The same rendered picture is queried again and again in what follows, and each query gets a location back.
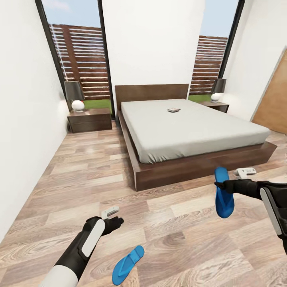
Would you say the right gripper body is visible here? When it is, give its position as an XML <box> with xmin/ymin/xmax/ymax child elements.
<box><xmin>225</xmin><ymin>179</ymin><xmax>252</xmax><ymax>197</ymax></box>

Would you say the sandal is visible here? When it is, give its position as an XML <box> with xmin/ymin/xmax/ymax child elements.
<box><xmin>112</xmin><ymin>245</ymin><xmax>144</xmax><ymax>286</ymax></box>
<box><xmin>214</xmin><ymin>167</ymin><xmax>234</xmax><ymax>219</ymax></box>

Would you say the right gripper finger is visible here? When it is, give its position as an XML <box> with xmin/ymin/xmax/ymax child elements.
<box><xmin>214</xmin><ymin>181</ymin><xmax>226</xmax><ymax>189</ymax></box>

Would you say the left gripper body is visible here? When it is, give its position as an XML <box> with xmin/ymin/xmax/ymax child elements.
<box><xmin>105</xmin><ymin>216</ymin><xmax>121</xmax><ymax>235</ymax></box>

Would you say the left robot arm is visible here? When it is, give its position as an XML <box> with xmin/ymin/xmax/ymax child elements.
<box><xmin>38</xmin><ymin>206</ymin><xmax>124</xmax><ymax>287</ymax></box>

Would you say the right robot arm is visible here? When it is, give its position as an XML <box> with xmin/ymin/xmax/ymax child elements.
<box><xmin>214</xmin><ymin>167</ymin><xmax>287</xmax><ymax>254</ymax></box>

